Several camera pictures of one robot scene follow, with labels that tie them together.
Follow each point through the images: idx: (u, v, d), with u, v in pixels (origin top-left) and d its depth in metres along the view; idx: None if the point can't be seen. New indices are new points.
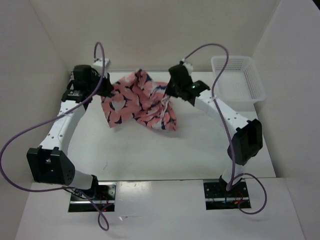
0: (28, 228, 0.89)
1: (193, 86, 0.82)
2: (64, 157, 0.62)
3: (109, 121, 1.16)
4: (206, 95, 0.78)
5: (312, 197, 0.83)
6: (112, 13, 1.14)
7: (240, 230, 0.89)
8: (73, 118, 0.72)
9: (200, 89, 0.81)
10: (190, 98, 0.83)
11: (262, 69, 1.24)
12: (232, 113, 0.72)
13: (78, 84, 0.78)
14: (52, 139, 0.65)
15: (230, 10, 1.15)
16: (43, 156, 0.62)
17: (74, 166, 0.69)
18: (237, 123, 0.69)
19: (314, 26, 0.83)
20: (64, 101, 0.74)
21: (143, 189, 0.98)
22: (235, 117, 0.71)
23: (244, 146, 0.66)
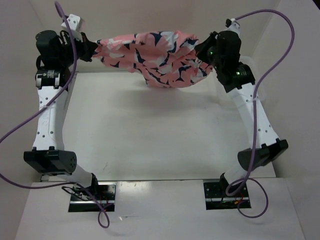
0: (28, 228, 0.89)
1: (238, 72, 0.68)
2: (63, 153, 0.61)
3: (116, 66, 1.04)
4: (248, 91, 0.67)
5: (312, 197, 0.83)
6: (112, 13, 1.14)
7: (240, 230, 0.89)
8: (58, 106, 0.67)
9: (243, 77, 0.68)
10: (228, 83, 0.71)
11: (262, 68, 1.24)
12: (265, 123, 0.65)
13: (50, 61, 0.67)
14: (43, 137, 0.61)
15: (230, 10, 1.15)
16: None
17: (73, 152, 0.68)
18: (266, 138, 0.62)
19: (314, 25, 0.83)
20: (40, 89, 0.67)
21: (143, 189, 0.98)
22: (265, 130, 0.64)
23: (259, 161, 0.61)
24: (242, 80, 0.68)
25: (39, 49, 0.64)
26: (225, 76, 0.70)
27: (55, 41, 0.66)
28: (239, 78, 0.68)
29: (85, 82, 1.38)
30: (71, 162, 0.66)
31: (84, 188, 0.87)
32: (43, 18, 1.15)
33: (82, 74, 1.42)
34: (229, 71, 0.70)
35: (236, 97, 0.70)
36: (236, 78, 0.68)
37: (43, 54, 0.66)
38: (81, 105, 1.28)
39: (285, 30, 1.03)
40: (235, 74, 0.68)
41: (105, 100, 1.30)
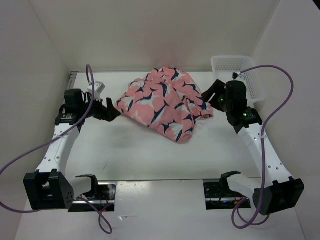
0: (29, 228, 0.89)
1: (245, 114, 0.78)
2: (63, 182, 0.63)
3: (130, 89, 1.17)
4: (255, 130, 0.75)
5: (312, 197, 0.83)
6: (112, 13, 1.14)
7: (241, 230, 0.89)
8: (69, 139, 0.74)
9: (250, 119, 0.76)
10: (237, 123, 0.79)
11: (262, 69, 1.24)
12: (276, 162, 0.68)
13: (72, 108, 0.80)
14: (49, 162, 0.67)
15: (230, 10, 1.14)
16: (42, 180, 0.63)
17: (72, 189, 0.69)
18: (277, 175, 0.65)
19: (315, 26, 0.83)
20: (57, 125, 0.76)
21: (143, 189, 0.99)
22: (277, 168, 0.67)
23: (275, 201, 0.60)
24: (249, 122, 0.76)
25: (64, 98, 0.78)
26: (233, 117, 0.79)
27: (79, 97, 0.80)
28: (247, 119, 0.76)
29: (85, 82, 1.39)
30: (68, 197, 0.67)
31: (84, 191, 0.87)
32: (43, 18, 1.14)
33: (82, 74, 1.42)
34: (236, 114, 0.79)
35: (245, 137, 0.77)
36: (243, 119, 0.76)
37: (67, 102, 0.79)
38: None
39: (285, 31, 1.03)
40: (242, 116, 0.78)
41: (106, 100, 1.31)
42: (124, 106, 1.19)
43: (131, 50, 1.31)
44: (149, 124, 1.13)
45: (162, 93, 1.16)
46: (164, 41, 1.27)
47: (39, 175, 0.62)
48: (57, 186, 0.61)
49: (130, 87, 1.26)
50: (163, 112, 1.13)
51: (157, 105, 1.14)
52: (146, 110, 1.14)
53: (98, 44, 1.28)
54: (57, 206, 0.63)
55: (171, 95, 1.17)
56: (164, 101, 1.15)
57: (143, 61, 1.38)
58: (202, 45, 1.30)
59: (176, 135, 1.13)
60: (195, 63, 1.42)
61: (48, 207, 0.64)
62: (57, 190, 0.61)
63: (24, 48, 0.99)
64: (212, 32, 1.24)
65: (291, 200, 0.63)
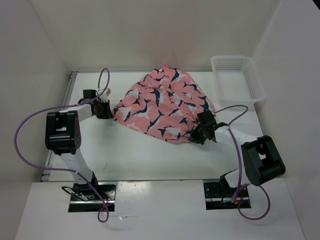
0: (28, 228, 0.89)
1: (213, 125, 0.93)
2: (77, 123, 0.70)
3: (124, 99, 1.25)
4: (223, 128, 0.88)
5: (312, 197, 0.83)
6: (112, 13, 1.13)
7: (242, 230, 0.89)
8: (84, 109, 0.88)
9: (219, 126, 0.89)
10: (211, 136, 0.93)
11: (262, 69, 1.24)
12: (243, 134, 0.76)
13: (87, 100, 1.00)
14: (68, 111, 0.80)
15: (230, 10, 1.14)
16: (59, 121, 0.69)
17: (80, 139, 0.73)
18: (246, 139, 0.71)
19: (315, 26, 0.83)
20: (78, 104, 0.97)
21: (143, 189, 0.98)
22: (245, 136, 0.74)
23: (256, 159, 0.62)
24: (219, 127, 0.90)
25: (83, 92, 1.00)
26: (208, 132, 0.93)
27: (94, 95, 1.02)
28: (216, 127, 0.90)
29: (85, 82, 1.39)
30: (78, 140, 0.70)
31: (84, 186, 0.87)
32: (43, 18, 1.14)
33: (82, 74, 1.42)
34: (209, 128, 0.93)
35: (219, 138, 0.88)
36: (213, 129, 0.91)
37: (84, 96, 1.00)
38: None
39: (285, 31, 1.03)
40: (212, 126, 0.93)
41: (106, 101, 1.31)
42: (122, 116, 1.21)
43: (131, 50, 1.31)
44: (147, 131, 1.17)
45: (155, 103, 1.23)
46: (164, 41, 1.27)
47: (59, 113, 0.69)
48: (73, 119, 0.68)
49: (127, 96, 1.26)
50: (158, 121, 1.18)
51: (152, 115, 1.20)
52: (142, 120, 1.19)
53: (98, 44, 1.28)
54: (66, 139, 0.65)
55: (166, 105, 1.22)
56: (158, 111, 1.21)
57: (143, 61, 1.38)
58: (202, 45, 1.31)
59: (175, 137, 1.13)
60: (194, 63, 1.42)
61: (59, 143, 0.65)
62: (71, 122, 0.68)
63: (24, 50, 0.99)
64: (212, 32, 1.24)
65: (273, 158, 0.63)
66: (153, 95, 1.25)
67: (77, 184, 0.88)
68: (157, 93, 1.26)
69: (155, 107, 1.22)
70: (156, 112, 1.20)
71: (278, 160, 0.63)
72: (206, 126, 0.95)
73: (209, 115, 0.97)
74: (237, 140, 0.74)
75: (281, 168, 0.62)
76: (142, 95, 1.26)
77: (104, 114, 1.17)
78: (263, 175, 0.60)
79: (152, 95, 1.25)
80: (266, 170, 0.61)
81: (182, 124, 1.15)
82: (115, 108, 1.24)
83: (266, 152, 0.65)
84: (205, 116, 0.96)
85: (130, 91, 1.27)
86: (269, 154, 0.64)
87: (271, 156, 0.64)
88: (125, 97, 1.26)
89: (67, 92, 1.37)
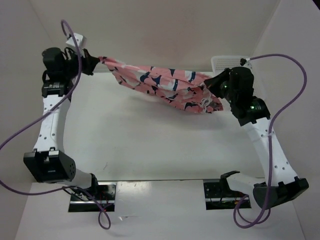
0: (28, 228, 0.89)
1: (252, 107, 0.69)
2: (64, 157, 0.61)
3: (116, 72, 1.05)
4: (262, 125, 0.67)
5: (312, 197, 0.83)
6: (112, 13, 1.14)
7: (241, 230, 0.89)
8: (61, 113, 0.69)
9: (258, 113, 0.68)
10: (243, 116, 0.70)
11: (262, 69, 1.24)
12: (282, 161, 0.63)
13: (55, 74, 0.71)
14: (45, 140, 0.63)
15: (230, 10, 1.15)
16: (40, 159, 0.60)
17: (71, 159, 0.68)
18: (284, 176, 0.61)
19: (315, 26, 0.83)
20: (45, 97, 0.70)
21: (143, 189, 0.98)
22: (283, 167, 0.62)
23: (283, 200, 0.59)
24: (256, 116, 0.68)
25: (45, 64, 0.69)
26: (238, 108, 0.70)
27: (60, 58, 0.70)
28: (255, 111, 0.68)
29: (85, 82, 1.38)
30: (70, 168, 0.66)
31: (83, 188, 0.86)
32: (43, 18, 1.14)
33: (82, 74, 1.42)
34: (242, 105, 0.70)
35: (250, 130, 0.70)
36: (249, 113, 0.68)
37: (50, 69, 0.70)
38: (81, 105, 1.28)
39: (285, 30, 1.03)
40: (249, 108, 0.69)
41: (106, 101, 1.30)
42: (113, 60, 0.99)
43: (131, 49, 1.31)
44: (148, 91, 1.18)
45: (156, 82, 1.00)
46: (164, 41, 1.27)
47: (39, 153, 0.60)
48: (59, 162, 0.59)
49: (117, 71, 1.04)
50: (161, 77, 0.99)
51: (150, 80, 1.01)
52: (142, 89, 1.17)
53: (98, 44, 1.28)
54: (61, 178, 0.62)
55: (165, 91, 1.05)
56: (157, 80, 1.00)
57: (143, 61, 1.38)
58: (203, 44, 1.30)
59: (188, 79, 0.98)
60: (195, 63, 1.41)
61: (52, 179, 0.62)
62: (60, 165, 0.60)
63: (24, 51, 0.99)
64: (212, 32, 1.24)
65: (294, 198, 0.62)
66: (151, 79, 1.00)
67: (75, 188, 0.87)
68: (157, 77, 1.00)
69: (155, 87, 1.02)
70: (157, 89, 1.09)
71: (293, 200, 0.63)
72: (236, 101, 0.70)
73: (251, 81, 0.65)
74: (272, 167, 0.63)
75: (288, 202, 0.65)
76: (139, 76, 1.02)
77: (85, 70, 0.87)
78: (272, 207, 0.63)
79: (150, 79, 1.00)
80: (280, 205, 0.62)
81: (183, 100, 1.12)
82: (104, 58, 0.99)
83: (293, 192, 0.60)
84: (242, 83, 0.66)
85: (123, 66, 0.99)
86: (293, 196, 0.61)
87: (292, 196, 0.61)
88: (115, 68, 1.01)
89: None
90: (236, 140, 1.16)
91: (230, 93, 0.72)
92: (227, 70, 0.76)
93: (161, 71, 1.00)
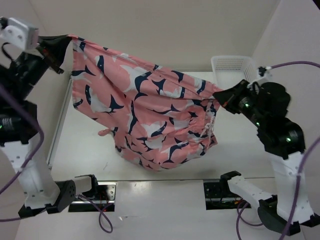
0: (27, 228, 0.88)
1: (289, 139, 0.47)
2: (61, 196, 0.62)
3: (93, 55, 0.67)
4: (295, 160, 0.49)
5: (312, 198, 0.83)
6: (112, 13, 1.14)
7: (240, 229, 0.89)
8: (38, 161, 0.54)
9: (292, 150, 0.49)
10: (275, 145, 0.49)
11: (262, 69, 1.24)
12: (305, 198, 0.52)
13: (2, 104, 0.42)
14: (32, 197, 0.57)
15: (230, 10, 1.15)
16: (36, 210, 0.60)
17: (68, 181, 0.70)
18: (300, 217, 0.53)
19: (314, 25, 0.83)
20: (3, 146, 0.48)
21: (143, 189, 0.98)
22: (303, 207, 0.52)
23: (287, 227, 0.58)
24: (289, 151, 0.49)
25: None
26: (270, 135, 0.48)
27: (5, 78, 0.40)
28: (291, 143, 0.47)
29: None
30: (70, 191, 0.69)
31: (84, 191, 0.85)
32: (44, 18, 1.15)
33: None
34: (274, 131, 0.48)
35: (280, 165, 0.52)
36: (282, 144, 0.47)
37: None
38: None
39: (285, 30, 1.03)
40: (284, 137, 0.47)
41: None
42: (96, 48, 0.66)
43: (131, 49, 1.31)
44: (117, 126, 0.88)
45: (156, 92, 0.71)
46: (163, 41, 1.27)
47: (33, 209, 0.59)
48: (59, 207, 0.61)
49: (95, 58, 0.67)
50: (166, 85, 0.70)
51: (148, 87, 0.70)
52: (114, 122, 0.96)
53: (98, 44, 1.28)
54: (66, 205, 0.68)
55: (159, 107, 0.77)
56: (158, 88, 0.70)
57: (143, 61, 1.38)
58: (203, 45, 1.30)
59: (197, 90, 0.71)
60: (195, 63, 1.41)
61: None
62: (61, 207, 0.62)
63: None
64: (212, 32, 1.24)
65: None
66: (152, 83, 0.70)
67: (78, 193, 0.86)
68: (160, 82, 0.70)
69: (151, 98, 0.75)
70: (139, 118, 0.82)
71: None
72: (269, 125, 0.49)
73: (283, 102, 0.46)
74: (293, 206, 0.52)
75: None
76: (133, 76, 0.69)
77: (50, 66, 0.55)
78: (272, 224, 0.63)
79: (150, 83, 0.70)
80: None
81: (168, 139, 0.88)
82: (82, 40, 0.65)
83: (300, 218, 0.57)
84: (276, 106, 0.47)
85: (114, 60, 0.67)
86: None
87: None
88: (98, 60, 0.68)
89: (67, 93, 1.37)
90: (237, 140, 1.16)
91: (257, 116, 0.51)
92: (246, 84, 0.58)
93: (167, 73, 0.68)
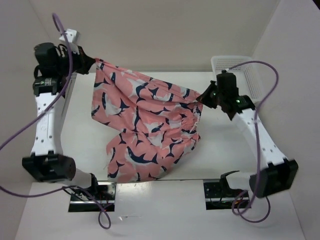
0: (27, 229, 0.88)
1: (238, 100, 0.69)
2: (63, 158, 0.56)
3: (107, 70, 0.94)
4: (249, 114, 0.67)
5: (312, 198, 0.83)
6: (111, 13, 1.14)
7: (240, 230, 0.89)
8: (56, 114, 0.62)
9: (244, 107, 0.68)
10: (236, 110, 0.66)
11: (262, 69, 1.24)
12: (269, 144, 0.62)
13: (48, 69, 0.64)
14: (41, 142, 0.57)
15: (229, 10, 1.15)
16: (38, 162, 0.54)
17: (72, 159, 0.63)
18: (272, 158, 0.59)
19: (314, 25, 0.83)
20: (37, 96, 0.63)
21: (143, 189, 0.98)
22: (270, 150, 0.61)
23: (275, 182, 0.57)
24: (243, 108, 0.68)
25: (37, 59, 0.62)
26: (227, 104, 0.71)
27: (54, 53, 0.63)
28: (241, 105, 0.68)
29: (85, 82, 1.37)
30: (71, 168, 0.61)
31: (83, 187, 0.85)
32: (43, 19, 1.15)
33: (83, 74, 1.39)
34: (229, 100, 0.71)
35: (240, 124, 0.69)
36: (236, 105, 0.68)
37: (41, 63, 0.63)
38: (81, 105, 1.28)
39: (285, 30, 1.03)
40: (235, 101, 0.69)
41: None
42: (111, 66, 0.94)
43: (131, 49, 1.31)
44: (125, 128, 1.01)
45: (150, 95, 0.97)
46: (163, 41, 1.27)
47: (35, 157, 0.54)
48: (59, 166, 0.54)
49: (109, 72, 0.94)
50: (158, 92, 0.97)
51: (144, 93, 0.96)
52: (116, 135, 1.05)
53: (98, 44, 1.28)
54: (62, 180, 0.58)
55: (155, 108, 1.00)
56: (152, 93, 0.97)
57: (143, 61, 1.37)
58: (202, 45, 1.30)
59: (182, 95, 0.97)
60: (195, 63, 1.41)
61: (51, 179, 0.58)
62: (60, 168, 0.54)
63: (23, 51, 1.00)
64: (211, 32, 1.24)
65: (287, 184, 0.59)
66: (148, 90, 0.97)
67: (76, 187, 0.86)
68: (154, 90, 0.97)
69: (149, 102, 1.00)
70: (142, 117, 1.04)
71: (288, 187, 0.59)
72: (226, 97, 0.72)
73: (232, 81, 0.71)
74: (261, 151, 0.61)
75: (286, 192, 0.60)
76: (135, 87, 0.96)
77: (79, 69, 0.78)
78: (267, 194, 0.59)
79: (147, 90, 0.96)
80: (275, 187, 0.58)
81: (165, 140, 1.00)
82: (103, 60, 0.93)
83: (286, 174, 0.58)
84: (228, 81, 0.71)
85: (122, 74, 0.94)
86: (285, 179, 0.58)
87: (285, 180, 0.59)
88: (112, 75, 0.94)
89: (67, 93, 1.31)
90: (237, 140, 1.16)
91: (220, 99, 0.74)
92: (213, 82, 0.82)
93: (159, 83, 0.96)
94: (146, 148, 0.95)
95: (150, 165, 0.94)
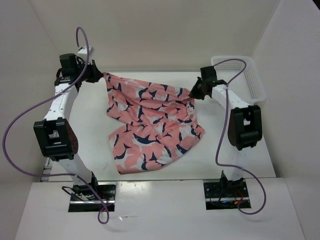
0: (26, 229, 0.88)
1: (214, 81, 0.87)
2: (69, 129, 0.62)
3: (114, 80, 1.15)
4: (221, 86, 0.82)
5: (312, 198, 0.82)
6: (112, 13, 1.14)
7: (241, 230, 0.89)
8: (69, 98, 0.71)
9: (218, 83, 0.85)
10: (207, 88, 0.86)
11: (262, 69, 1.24)
12: (237, 98, 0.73)
13: (68, 71, 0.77)
14: (53, 112, 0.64)
15: (229, 10, 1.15)
16: (48, 129, 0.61)
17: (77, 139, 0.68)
18: (238, 105, 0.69)
19: (315, 25, 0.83)
20: (57, 86, 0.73)
21: (143, 189, 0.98)
22: (238, 101, 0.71)
23: (242, 124, 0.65)
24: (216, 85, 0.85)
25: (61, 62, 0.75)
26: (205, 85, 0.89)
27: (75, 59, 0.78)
28: (216, 83, 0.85)
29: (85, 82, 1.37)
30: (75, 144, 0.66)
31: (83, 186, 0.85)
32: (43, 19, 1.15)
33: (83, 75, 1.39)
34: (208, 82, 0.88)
35: (215, 94, 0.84)
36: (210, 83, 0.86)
37: (63, 66, 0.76)
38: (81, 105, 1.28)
39: (285, 30, 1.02)
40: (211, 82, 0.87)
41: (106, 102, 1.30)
42: (116, 78, 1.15)
43: (131, 49, 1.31)
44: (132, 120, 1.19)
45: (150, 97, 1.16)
46: (163, 41, 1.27)
47: (47, 122, 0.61)
48: (64, 130, 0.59)
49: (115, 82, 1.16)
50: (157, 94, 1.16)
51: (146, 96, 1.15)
52: (122, 126, 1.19)
53: (98, 44, 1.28)
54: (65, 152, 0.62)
55: (155, 105, 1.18)
56: (152, 95, 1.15)
57: (143, 61, 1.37)
58: (202, 45, 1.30)
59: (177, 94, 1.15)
60: (195, 63, 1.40)
61: (56, 150, 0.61)
62: (65, 133, 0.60)
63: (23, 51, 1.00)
64: (211, 32, 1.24)
65: (256, 127, 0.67)
66: (148, 93, 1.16)
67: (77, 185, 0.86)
68: (153, 93, 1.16)
69: (150, 102, 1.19)
70: (145, 113, 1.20)
71: (259, 133, 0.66)
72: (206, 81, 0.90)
73: (211, 71, 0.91)
74: (230, 103, 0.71)
75: (258, 139, 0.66)
76: (137, 92, 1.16)
77: (91, 78, 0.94)
78: (241, 142, 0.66)
79: (147, 93, 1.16)
80: (246, 133, 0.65)
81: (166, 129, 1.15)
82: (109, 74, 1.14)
83: (252, 119, 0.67)
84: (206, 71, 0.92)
85: (126, 83, 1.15)
86: (254, 123, 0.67)
87: (254, 124, 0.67)
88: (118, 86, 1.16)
89: None
90: None
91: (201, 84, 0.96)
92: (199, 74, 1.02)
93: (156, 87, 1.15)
94: (150, 131, 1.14)
95: (154, 143, 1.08)
